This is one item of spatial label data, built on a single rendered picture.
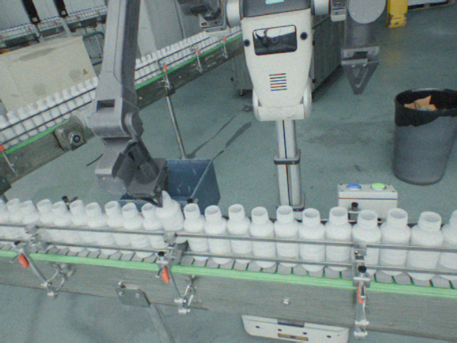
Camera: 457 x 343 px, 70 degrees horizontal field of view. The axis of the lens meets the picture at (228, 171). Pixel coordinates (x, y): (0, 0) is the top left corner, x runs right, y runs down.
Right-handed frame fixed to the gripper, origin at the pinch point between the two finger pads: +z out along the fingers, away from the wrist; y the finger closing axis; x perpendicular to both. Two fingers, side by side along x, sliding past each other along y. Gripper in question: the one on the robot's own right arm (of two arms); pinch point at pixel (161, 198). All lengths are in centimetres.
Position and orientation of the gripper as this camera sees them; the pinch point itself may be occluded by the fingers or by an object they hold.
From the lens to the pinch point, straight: 82.2
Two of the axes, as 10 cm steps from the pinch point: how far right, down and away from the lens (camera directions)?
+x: 9.6, -0.1, -2.9
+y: -1.8, 7.6, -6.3
